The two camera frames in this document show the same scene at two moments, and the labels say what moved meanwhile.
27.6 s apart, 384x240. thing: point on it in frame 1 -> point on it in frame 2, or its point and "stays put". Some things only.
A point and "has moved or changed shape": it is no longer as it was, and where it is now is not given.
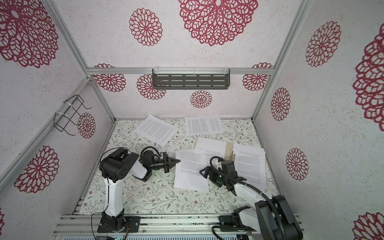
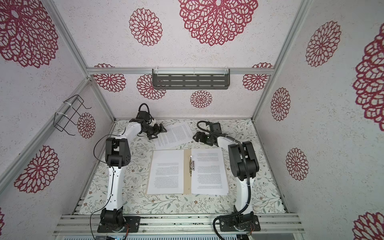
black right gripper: (208, 171) -> (199, 137)
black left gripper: (167, 162) -> (157, 131)
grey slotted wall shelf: (172, 79) stays put
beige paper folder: (228, 147) -> (187, 178)
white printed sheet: (187, 171) has moved or changed shape
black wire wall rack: (73, 104) stays put
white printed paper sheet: (213, 148) -> (166, 174)
